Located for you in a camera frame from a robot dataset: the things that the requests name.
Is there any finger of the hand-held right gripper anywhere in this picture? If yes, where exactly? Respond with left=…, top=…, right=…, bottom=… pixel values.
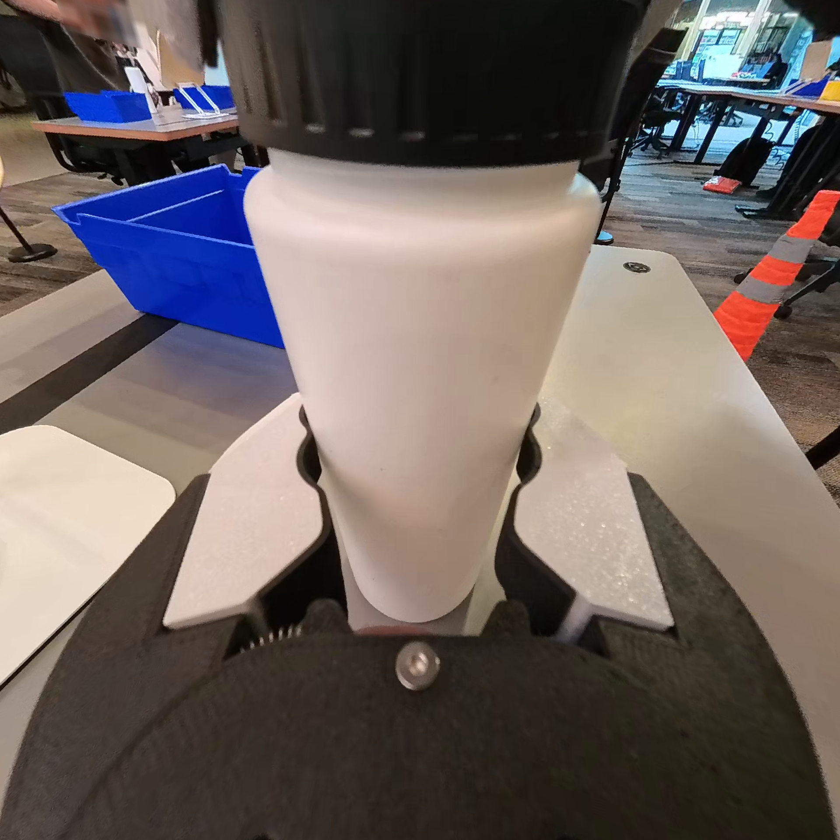
left=640, top=0, right=690, bottom=50
left=126, top=0, right=221, bottom=74

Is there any black floor stand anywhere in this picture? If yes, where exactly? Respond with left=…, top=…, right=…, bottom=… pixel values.
left=0, top=203, right=59, bottom=263

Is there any black ribbed bottle lid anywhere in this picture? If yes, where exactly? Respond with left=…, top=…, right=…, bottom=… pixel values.
left=217, top=0, right=651, bottom=168

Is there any black table leg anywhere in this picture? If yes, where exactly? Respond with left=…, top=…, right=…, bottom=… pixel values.
left=735, top=125, right=840, bottom=221

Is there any cardboard box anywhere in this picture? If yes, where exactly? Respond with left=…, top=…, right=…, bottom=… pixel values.
left=804, top=41, right=840, bottom=83

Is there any wood-edged office table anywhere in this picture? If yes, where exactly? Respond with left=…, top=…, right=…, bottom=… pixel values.
left=31, top=112, right=244, bottom=185

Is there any white rounded mat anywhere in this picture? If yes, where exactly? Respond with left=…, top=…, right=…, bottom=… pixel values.
left=0, top=425, right=177, bottom=686

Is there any black mesh office chair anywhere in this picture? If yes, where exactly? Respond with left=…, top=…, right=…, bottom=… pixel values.
left=39, top=131, right=132, bottom=185

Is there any black office chair base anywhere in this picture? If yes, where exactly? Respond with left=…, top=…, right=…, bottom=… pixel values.
left=734, top=252, right=840, bottom=321

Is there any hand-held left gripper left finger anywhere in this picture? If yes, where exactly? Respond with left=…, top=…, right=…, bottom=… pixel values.
left=161, top=394, right=349, bottom=635

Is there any clear acrylic stand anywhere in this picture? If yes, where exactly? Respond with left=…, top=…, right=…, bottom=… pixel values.
left=176, top=82, right=227, bottom=119

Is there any black backpack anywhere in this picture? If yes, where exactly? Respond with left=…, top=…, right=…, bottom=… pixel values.
left=715, top=136, right=775, bottom=188

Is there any orange traffic cone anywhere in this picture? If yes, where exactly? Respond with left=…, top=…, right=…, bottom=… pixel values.
left=713, top=190, right=840, bottom=362

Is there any white plastic bottle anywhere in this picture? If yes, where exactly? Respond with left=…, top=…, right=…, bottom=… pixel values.
left=243, top=147, right=608, bottom=623

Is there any large blue plastic bin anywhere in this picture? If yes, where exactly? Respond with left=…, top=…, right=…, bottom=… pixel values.
left=51, top=164, right=284, bottom=349

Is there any dark-legged office table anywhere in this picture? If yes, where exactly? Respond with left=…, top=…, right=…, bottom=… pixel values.
left=656, top=79, right=840, bottom=165

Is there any small blue bin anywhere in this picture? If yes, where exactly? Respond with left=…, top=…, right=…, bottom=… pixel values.
left=172, top=84, right=236, bottom=111
left=63, top=91, right=153, bottom=124

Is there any black pedestal stand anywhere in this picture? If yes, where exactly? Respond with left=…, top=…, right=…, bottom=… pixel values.
left=581, top=29, right=664, bottom=245

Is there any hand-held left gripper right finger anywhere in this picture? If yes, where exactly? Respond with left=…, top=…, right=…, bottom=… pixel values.
left=494, top=391, right=678, bottom=642

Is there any tan board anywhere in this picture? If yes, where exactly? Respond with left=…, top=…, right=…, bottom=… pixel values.
left=156, top=29, right=206, bottom=89

